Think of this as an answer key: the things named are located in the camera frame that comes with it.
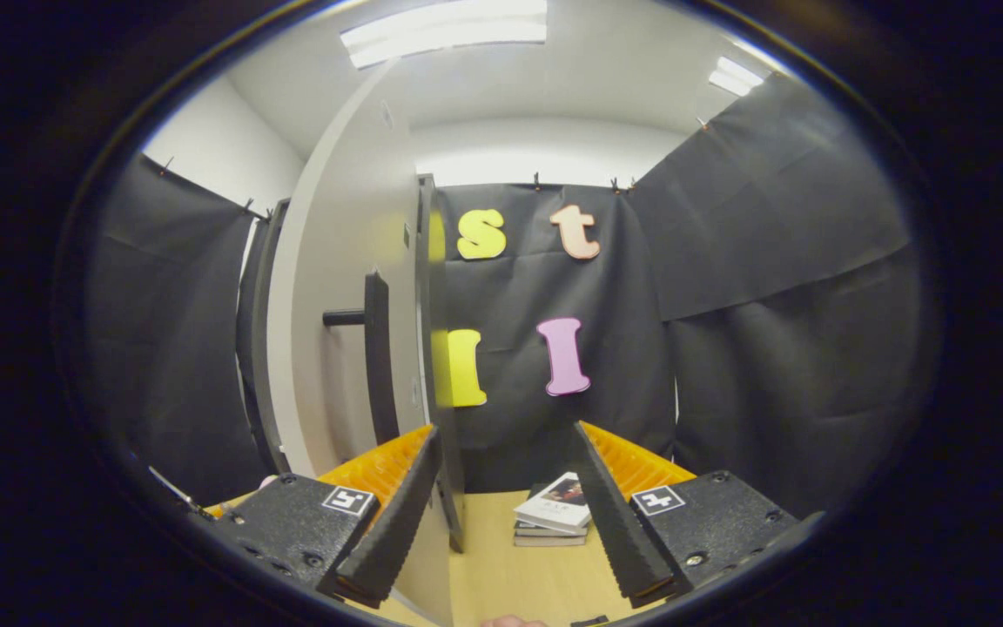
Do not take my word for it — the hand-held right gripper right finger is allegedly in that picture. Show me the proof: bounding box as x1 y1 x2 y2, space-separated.
573 421 823 609

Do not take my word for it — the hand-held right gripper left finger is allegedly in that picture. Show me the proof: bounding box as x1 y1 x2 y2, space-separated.
221 424 444 609

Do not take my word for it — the black door handle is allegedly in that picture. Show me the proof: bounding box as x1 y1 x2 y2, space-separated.
323 270 402 445

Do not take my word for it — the grey cabinet door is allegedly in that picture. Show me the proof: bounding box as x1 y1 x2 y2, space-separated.
266 59 468 627

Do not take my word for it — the white photo cover book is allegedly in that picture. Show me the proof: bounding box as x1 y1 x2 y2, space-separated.
515 472 594 534

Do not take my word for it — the dark cover book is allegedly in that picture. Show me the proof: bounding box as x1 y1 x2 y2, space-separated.
515 521 590 538

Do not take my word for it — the black backdrop cloth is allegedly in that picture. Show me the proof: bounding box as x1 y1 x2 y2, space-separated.
84 74 925 519

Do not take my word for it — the small ceiling light panel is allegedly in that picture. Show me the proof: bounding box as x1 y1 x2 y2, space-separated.
709 57 765 98

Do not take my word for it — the long ceiling light panel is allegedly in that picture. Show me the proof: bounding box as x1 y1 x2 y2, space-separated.
340 0 549 71

